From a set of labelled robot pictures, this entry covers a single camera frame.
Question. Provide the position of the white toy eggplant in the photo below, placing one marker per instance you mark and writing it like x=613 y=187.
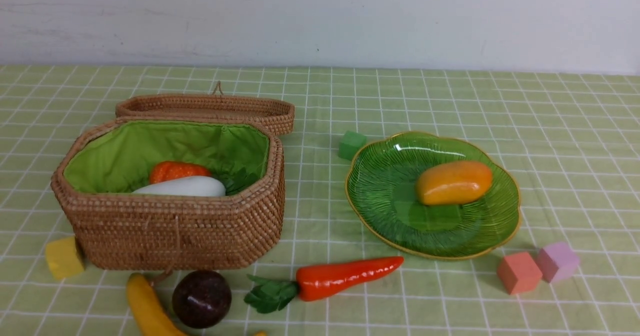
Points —
x=191 y=186

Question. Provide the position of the orange yellow toy mango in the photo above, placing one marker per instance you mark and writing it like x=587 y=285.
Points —
x=453 y=183

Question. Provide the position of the orange toy carrot green leaves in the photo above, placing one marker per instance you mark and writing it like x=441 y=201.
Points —
x=317 y=282

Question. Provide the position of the orange toy pumpkin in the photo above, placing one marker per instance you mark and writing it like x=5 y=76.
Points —
x=169 y=170

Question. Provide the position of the dark purple toy mangosteen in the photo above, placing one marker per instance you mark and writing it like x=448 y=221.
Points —
x=202 y=299

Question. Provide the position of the yellow toy banana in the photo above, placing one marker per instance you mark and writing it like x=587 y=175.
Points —
x=148 y=313

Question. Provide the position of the green foam cube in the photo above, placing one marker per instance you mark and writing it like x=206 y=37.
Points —
x=350 y=143

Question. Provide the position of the woven wicker basket lid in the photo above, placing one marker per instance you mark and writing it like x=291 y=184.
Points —
x=276 y=115

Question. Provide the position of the green glass leaf plate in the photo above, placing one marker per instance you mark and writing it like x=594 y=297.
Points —
x=380 y=188

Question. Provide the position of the woven wicker basket green lining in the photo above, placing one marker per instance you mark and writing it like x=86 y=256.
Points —
x=117 y=229

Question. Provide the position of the red foam cube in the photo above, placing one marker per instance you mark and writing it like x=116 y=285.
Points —
x=519 y=273

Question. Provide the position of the pink foam cube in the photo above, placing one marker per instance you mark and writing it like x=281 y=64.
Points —
x=557 y=261

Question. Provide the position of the yellow foam cube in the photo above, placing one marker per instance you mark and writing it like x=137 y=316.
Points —
x=64 y=258

